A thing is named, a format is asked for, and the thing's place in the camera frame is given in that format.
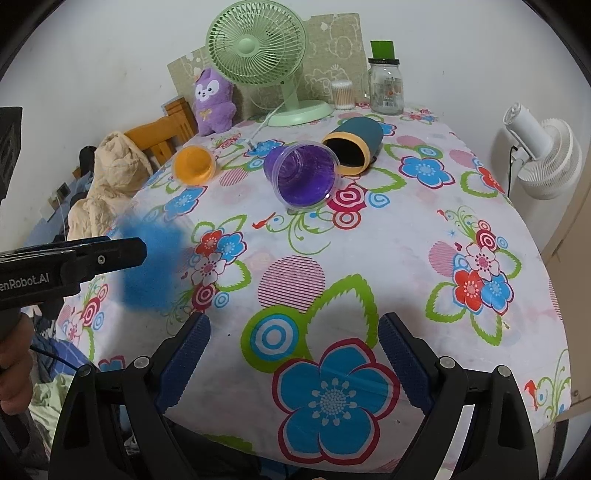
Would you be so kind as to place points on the orange plastic cup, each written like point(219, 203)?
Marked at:
point(193, 165)

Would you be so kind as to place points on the green desk fan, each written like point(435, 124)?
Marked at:
point(247, 46)

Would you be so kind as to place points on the beige quilted blanket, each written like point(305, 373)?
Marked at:
point(111, 180)

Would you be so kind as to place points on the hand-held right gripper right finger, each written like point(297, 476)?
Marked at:
point(400, 355)

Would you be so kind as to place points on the beige patterned panel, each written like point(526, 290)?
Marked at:
point(333, 46)

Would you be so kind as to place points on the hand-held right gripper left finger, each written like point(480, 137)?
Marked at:
point(193, 344)

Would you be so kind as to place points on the person's left hand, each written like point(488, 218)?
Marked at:
point(16, 369)

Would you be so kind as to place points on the teal cup with yellow rim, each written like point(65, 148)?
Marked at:
point(364, 134)

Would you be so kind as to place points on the purple plastic cup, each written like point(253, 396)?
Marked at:
point(304, 180)

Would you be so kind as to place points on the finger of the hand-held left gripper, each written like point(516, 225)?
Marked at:
point(121, 254)

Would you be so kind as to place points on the beige cabinet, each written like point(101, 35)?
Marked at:
point(570, 240)

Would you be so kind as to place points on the pile of clothes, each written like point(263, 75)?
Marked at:
point(51, 397)

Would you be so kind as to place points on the white clip fan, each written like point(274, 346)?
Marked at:
point(554, 157)

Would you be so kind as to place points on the purple plush toy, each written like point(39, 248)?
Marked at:
point(212, 104)

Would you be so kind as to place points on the cotton swab box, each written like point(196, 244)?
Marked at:
point(342, 96)

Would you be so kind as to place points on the floral tablecloth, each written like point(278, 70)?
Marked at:
point(323, 258)

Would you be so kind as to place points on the glass jar black lid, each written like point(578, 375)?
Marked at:
point(386, 90)

